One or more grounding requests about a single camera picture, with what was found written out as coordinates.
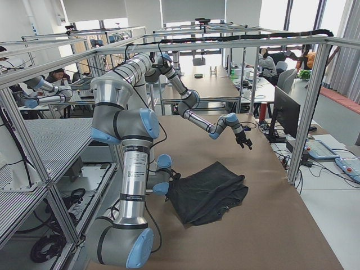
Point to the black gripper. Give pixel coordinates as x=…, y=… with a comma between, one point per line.
x=241, y=138

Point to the black graphic t-shirt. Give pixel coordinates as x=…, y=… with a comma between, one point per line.
x=205, y=196

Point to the neighbouring silver robot arm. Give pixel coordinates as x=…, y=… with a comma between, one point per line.
x=45, y=93

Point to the red thermos bottle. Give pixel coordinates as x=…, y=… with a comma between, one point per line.
x=262, y=111

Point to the black Huawei monitor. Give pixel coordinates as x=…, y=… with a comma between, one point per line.
x=286, y=112

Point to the blue teach pendant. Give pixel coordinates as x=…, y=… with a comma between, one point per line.
x=349, y=165
x=318, y=150

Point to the seated person grey sweater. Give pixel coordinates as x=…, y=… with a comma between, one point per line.
x=266, y=63

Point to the potted green plant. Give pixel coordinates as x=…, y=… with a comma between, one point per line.
x=304, y=75

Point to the aluminium cage frame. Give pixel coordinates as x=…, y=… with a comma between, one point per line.
x=271, y=229

